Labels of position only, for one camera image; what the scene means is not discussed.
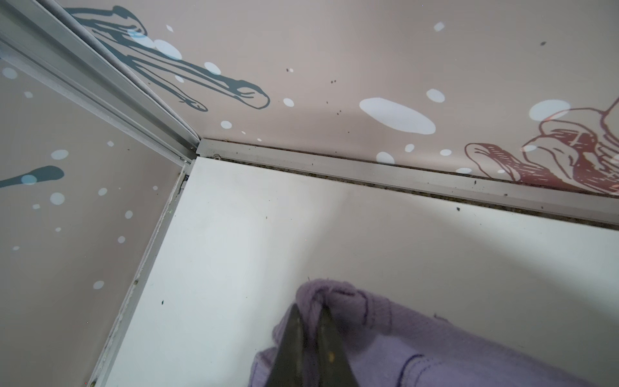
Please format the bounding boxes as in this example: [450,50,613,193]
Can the purple trousers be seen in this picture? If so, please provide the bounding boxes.
[248,279,588,386]

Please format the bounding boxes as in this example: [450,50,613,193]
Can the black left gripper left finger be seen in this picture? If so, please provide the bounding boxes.
[265,304,305,387]

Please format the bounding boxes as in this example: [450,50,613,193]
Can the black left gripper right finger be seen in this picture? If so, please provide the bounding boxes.
[316,306,359,387]

